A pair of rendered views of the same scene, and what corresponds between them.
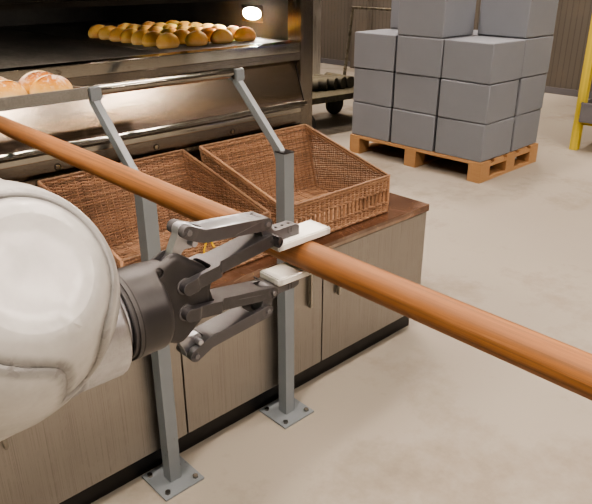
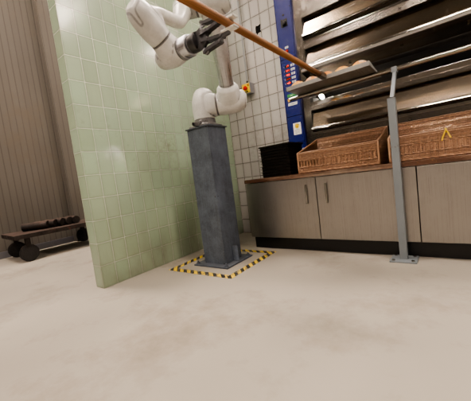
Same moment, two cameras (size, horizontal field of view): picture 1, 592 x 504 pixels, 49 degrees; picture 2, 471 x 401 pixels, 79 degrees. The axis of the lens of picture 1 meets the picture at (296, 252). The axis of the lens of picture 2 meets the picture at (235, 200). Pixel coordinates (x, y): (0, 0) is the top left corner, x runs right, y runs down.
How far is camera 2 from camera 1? 1.43 m
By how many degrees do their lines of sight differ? 80
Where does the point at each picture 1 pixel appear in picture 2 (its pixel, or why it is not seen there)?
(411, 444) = not seen: outside the picture
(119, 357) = (181, 44)
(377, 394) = not seen: outside the picture
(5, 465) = (327, 210)
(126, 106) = (454, 87)
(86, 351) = (133, 12)
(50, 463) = (344, 219)
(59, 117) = (413, 96)
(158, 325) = (188, 39)
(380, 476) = not seen: outside the picture
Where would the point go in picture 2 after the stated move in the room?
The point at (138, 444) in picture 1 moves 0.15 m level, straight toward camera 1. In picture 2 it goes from (387, 231) to (371, 237)
